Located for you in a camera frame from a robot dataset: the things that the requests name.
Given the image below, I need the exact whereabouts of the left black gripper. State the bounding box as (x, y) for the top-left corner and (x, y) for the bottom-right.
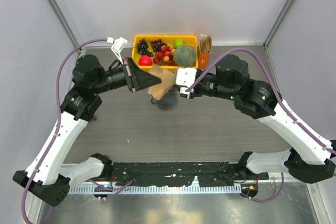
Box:
(92, 56), (161, 94)

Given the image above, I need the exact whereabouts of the brown paper coffee filter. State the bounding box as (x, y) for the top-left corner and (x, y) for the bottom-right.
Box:
(148, 65), (175, 100)

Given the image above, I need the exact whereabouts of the grey transparent glass server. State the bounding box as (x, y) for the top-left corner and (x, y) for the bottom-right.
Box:
(150, 97), (179, 111)

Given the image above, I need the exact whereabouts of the grey transparent coffee dripper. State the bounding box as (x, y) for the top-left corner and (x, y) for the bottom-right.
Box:
(164, 86), (179, 99)

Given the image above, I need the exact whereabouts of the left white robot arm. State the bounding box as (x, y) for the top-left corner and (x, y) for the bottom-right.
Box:
(13, 55), (161, 207)

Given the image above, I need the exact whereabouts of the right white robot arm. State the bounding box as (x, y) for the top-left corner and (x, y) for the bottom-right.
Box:
(175, 54), (335, 184)

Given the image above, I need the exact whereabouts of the orange filter box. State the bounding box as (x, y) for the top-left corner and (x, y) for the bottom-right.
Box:
(198, 51), (211, 69)

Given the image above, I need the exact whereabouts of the red apple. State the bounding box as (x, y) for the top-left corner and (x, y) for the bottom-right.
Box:
(138, 55), (153, 66)

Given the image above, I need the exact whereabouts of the dark blue grape bunch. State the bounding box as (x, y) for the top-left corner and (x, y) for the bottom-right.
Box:
(137, 38), (154, 57)

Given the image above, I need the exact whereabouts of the red lychee cluster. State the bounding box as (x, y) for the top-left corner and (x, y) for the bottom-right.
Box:
(153, 45), (177, 66)

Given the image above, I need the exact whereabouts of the dark red grape bunch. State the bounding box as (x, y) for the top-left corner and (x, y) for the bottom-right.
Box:
(150, 39), (167, 53)

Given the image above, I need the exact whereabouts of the green netted melon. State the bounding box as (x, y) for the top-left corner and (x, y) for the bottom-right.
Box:
(173, 45), (196, 67)

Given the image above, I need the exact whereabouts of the yellow plastic tray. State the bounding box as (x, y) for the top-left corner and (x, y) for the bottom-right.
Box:
(132, 35), (198, 72)

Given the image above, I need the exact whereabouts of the green pear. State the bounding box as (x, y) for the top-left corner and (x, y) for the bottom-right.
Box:
(172, 39), (185, 49)

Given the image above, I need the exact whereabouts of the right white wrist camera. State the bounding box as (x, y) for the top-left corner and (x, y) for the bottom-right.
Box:
(174, 67), (197, 98)

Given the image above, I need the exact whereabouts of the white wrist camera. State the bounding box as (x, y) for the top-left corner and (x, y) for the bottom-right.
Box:
(107, 37), (128, 64)
(174, 67), (197, 98)

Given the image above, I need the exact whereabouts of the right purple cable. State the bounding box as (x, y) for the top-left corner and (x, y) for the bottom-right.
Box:
(183, 47), (336, 204)

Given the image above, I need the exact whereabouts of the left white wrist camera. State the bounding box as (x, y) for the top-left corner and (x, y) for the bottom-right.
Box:
(107, 37), (128, 64)

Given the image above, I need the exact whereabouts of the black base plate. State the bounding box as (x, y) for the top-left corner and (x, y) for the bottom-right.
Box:
(81, 161), (270, 188)

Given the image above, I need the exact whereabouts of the slotted cable duct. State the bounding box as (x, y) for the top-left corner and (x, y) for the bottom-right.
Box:
(69, 184), (242, 195)

